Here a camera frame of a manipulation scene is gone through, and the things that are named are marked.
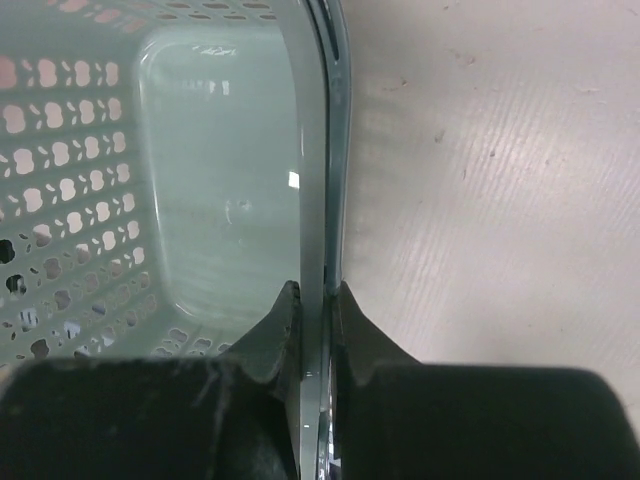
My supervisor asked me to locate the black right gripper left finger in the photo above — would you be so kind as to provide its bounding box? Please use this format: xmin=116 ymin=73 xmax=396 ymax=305
xmin=1 ymin=281 xmax=301 ymax=479

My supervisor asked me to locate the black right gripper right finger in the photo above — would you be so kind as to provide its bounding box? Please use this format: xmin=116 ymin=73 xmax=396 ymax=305
xmin=331 ymin=284 xmax=639 ymax=479

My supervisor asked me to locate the light teal perforated basket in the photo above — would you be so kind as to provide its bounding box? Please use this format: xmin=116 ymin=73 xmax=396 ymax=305
xmin=1 ymin=1 xmax=348 ymax=479

